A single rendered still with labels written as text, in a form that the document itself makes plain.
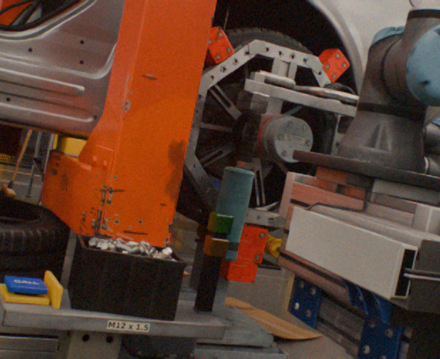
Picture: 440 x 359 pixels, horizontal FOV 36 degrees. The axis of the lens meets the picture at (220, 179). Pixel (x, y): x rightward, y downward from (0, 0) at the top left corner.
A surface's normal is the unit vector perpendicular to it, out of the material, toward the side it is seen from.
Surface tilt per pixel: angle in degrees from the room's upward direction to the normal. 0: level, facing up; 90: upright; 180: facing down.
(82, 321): 90
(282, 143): 90
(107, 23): 90
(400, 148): 73
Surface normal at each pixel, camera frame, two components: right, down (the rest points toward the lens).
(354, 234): -0.90, -0.16
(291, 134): 0.42, 0.14
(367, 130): -0.54, -0.38
